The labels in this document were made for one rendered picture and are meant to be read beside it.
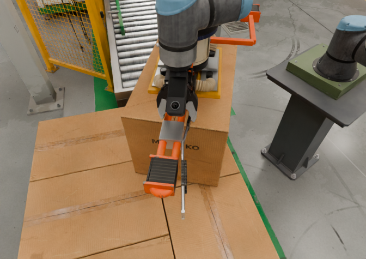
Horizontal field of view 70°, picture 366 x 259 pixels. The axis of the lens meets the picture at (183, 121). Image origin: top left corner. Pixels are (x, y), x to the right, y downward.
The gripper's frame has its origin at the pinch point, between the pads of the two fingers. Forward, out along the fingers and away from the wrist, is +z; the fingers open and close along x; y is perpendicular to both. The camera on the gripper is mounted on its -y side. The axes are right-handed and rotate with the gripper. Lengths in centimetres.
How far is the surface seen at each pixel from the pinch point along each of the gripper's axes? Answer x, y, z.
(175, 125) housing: 0.3, -3.1, -1.1
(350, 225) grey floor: -106, 22, 108
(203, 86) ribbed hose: -6.5, 22.5, 5.4
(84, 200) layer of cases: 42, -5, 55
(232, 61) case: -19, 50, 13
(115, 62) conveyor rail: 55, 92, 49
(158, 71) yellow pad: 13.1, 36.1, 10.8
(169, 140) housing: 1.2, -8.4, -0.7
